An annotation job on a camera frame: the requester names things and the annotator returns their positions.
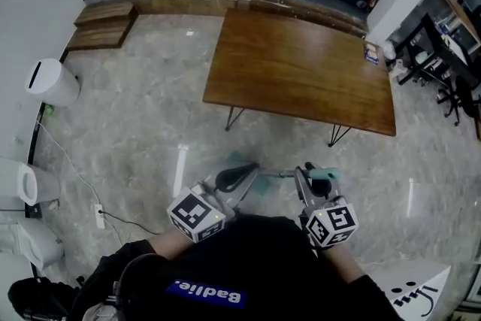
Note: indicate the white bin with slot lid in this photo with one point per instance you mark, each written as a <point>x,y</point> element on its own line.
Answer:
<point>56,86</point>

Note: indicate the white power strip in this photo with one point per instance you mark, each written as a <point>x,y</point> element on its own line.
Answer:
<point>100,218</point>

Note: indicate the white toilet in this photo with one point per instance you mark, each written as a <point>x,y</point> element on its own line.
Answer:
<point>41,244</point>

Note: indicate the small green object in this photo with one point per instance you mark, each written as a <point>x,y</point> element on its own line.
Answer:
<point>49,109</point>

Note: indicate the person's black t-shirt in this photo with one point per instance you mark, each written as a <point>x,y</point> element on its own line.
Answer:
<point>263,267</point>

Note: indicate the wooden platform edge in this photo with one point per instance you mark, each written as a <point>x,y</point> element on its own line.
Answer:
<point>180,5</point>

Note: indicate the blue and white card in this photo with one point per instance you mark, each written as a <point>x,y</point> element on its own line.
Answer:
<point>372,53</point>

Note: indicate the teal mop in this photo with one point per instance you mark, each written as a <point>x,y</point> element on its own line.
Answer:
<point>325,173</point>

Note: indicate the black office chair with jacket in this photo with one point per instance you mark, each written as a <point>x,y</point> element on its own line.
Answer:
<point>37,297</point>

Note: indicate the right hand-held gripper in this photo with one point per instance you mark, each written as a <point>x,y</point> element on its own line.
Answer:
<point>332,225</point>

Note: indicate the black office desk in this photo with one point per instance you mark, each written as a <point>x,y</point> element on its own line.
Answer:
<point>432,37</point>

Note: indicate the person's right forearm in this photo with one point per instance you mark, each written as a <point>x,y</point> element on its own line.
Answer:
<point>340,263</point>

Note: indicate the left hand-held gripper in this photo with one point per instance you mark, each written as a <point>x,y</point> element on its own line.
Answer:
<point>191,212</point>

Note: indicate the wooden steps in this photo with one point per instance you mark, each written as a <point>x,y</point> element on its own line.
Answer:
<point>101,26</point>

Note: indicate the person's left forearm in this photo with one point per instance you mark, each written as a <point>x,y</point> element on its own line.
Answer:
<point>171,242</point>

